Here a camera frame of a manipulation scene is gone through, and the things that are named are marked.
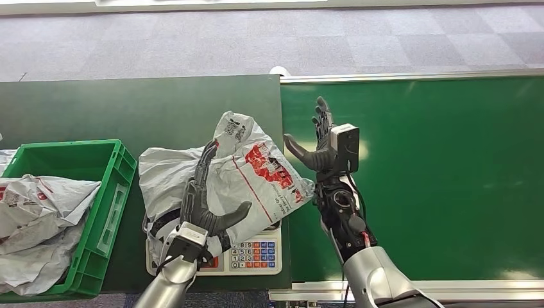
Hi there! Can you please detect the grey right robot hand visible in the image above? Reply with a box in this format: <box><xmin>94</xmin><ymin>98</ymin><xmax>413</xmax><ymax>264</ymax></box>
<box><xmin>283</xmin><ymin>96</ymin><xmax>337</xmax><ymax>173</ymax></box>

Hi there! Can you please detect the green conveyor belt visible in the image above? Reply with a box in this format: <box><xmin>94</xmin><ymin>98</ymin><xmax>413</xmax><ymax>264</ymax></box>
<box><xmin>280</xmin><ymin>75</ymin><xmax>544</xmax><ymax>282</ymax></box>

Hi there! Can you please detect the aluminium conveyor frame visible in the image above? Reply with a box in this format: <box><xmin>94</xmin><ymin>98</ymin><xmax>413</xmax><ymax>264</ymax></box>
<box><xmin>268</xmin><ymin>69</ymin><xmax>544</xmax><ymax>308</ymax></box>

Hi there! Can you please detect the green plastic crate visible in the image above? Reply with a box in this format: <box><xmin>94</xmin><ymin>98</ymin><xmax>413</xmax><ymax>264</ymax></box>
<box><xmin>0</xmin><ymin>139</ymin><xmax>139</xmax><ymax>304</ymax></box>

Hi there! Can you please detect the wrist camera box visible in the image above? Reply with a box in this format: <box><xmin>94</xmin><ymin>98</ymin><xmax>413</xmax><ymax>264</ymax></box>
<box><xmin>330</xmin><ymin>123</ymin><xmax>361</xmax><ymax>175</ymax></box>
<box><xmin>166</xmin><ymin>221</ymin><xmax>210</xmax><ymax>264</ymax></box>

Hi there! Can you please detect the grey red printed mailer bag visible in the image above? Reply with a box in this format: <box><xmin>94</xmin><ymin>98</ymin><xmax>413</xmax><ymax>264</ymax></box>
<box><xmin>139</xmin><ymin>110</ymin><xmax>316</xmax><ymax>259</ymax></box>

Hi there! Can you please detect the crumpled grey mailer bag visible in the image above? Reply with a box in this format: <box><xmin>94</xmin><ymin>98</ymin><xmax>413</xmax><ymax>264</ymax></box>
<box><xmin>0</xmin><ymin>173</ymin><xmax>103</xmax><ymax>256</ymax></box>
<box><xmin>0</xmin><ymin>219</ymin><xmax>89</xmax><ymax>298</ymax></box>

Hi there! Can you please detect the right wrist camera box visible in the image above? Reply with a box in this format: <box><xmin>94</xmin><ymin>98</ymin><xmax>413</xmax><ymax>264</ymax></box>
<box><xmin>330</xmin><ymin>123</ymin><xmax>361</xmax><ymax>175</ymax></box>

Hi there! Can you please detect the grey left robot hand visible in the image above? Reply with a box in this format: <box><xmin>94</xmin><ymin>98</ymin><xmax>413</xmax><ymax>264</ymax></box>
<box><xmin>180</xmin><ymin>139</ymin><xmax>253</xmax><ymax>252</ymax></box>

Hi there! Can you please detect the electronic scale with steel pan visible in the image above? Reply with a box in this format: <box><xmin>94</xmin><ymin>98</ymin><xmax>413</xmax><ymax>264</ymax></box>
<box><xmin>145</xmin><ymin>220</ymin><xmax>284</xmax><ymax>278</ymax></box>

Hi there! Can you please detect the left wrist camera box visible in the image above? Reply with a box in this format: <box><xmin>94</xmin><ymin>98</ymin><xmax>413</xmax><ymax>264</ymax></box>
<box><xmin>166</xmin><ymin>221</ymin><xmax>210</xmax><ymax>264</ymax></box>

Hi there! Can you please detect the white round conveyor end cap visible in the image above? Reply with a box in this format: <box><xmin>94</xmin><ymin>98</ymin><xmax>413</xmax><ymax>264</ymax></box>
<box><xmin>269</xmin><ymin>65</ymin><xmax>293</xmax><ymax>79</ymax></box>

